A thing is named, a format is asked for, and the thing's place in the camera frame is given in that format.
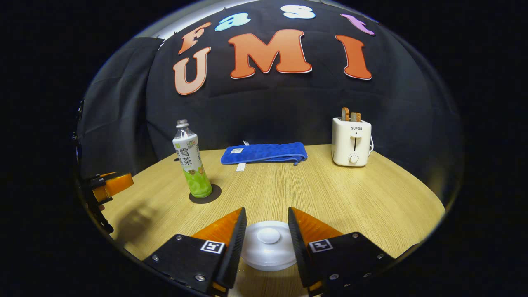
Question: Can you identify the clear water bottle green label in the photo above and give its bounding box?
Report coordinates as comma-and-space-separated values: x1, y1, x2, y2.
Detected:
172, 119, 213, 198

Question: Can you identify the blue folded towel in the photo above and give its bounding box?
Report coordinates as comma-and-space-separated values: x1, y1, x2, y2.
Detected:
220, 142, 308, 166

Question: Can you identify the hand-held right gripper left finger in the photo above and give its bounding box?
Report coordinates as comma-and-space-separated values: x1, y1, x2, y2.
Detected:
142, 207, 247, 295

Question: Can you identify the white teacup lid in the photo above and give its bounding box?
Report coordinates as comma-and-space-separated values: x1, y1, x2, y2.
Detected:
241, 221, 297, 264

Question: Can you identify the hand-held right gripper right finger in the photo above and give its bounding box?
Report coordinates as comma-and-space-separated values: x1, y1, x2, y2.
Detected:
288, 207, 394, 295

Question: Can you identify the white teacup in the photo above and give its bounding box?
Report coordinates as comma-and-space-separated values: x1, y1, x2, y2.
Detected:
240, 245, 297, 272

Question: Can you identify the dark round coaster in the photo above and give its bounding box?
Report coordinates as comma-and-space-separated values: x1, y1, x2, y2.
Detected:
189, 184, 222, 204

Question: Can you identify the cream toaster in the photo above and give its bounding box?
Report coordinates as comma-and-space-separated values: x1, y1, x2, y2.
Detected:
331, 118, 372, 167

